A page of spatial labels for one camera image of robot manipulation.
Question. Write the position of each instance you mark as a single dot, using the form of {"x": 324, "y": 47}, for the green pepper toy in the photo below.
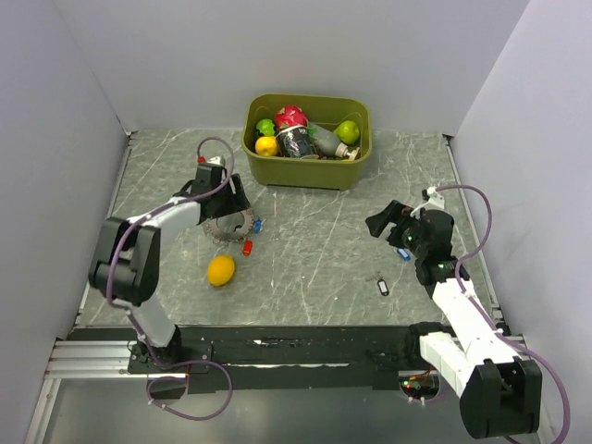
{"x": 265, "y": 128}

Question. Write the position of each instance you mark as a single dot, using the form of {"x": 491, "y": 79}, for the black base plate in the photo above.
{"x": 319, "y": 357}

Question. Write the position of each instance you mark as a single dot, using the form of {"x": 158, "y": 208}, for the black can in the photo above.
{"x": 294, "y": 142}

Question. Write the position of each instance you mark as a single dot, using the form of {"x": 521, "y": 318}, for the red dragon fruit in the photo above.
{"x": 290, "y": 116}

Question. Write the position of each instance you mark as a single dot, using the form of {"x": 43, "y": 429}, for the olive green plastic bin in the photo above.
{"x": 326, "y": 111}

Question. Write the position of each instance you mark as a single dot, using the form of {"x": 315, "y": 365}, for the grey pump bottle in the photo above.
{"x": 329, "y": 144}

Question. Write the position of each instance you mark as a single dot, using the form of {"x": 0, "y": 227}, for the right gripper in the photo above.
{"x": 396, "y": 213}

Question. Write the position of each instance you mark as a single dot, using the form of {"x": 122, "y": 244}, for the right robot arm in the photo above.
{"x": 499, "y": 392}

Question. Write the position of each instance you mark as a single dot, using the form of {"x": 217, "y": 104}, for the yellow lemon on table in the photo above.
{"x": 220, "y": 270}

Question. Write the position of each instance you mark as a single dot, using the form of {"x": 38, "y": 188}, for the black key tag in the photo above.
{"x": 383, "y": 287}

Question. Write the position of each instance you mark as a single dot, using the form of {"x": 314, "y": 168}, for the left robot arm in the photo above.
{"x": 125, "y": 265}

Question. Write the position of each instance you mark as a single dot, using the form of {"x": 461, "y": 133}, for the yellow lemon in bin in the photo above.
{"x": 267, "y": 146}

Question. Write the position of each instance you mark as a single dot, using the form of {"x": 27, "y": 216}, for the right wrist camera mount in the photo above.
{"x": 432, "y": 200}

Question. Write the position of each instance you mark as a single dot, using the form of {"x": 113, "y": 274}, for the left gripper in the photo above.
{"x": 239, "y": 201}

